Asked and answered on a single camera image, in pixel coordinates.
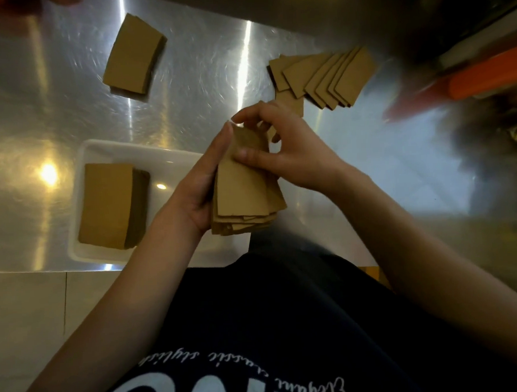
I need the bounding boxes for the person's right hand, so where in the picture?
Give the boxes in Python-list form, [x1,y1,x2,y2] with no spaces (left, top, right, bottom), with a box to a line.
[230,97,349,200]

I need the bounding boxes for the person's left hand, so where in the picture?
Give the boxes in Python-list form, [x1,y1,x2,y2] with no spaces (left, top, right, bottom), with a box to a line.
[163,120,240,239]

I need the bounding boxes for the white plastic tray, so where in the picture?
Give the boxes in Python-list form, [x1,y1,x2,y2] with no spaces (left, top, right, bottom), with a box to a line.
[62,132,252,271]

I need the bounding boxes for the gathered bundle brown paper pieces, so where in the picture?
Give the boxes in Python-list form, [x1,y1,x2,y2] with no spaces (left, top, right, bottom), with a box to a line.
[206,120,289,237]

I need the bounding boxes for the fanned row brown paper pieces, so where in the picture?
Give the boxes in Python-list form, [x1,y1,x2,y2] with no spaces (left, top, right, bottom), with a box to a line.
[268,46,379,113]

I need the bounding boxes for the small cardboard stack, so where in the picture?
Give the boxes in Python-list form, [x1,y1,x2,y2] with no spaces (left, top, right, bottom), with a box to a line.
[99,11,170,98]

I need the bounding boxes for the person's right forearm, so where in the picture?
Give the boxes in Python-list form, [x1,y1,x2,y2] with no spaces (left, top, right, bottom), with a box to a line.
[330,158,517,383]

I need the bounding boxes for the person's left forearm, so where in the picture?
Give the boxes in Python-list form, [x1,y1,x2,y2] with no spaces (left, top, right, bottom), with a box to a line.
[4,204,208,392]

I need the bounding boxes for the yellow stool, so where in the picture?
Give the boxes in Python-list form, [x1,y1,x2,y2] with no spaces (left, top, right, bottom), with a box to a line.
[359,264,393,292]

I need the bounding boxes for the black printed shirt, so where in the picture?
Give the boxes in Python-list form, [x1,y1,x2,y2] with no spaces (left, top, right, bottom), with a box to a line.
[79,225,517,392]

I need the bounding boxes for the orange box at right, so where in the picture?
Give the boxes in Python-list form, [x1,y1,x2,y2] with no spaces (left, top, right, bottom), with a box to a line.
[444,43,517,102]

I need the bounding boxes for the white tube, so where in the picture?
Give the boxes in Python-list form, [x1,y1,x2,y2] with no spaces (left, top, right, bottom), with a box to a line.
[436,5,517,69]

